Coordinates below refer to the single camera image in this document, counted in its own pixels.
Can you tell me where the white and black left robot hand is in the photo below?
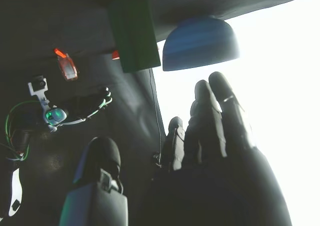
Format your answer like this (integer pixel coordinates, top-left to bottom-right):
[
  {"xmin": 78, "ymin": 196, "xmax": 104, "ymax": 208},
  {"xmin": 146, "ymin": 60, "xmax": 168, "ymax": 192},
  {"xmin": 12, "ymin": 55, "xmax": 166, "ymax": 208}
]
[{"xmin": 59, "ymin": 71, "xmax": 294, "ymax": 226}]

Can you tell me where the green block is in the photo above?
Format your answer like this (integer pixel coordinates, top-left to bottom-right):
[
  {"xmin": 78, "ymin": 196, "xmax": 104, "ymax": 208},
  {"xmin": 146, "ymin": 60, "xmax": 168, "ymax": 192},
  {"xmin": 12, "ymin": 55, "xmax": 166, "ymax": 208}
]
[{"xmin": 108, "ymin": 0, "xmax": 161, "ymax": 74}]

